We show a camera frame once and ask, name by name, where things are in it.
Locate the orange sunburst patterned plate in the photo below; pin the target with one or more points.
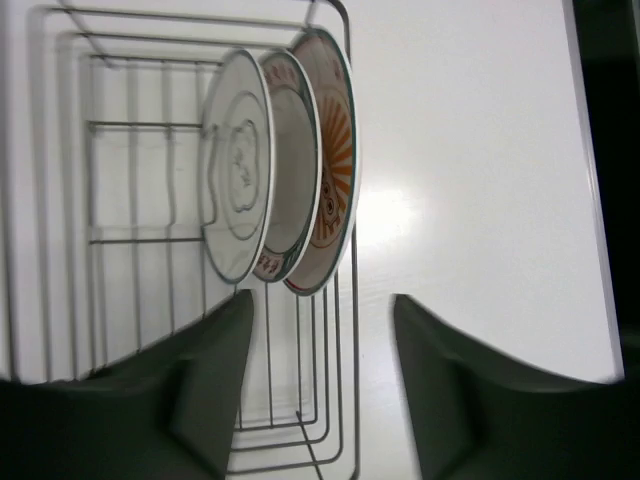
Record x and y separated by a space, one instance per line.
329 71

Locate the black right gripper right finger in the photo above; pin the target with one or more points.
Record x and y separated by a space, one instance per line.
479 413

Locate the metal wire dish rack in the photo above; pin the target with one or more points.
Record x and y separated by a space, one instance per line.
102 253

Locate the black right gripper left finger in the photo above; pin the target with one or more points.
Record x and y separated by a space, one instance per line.
168 412

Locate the white plate with grey emblem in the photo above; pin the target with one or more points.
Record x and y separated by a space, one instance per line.
237 174

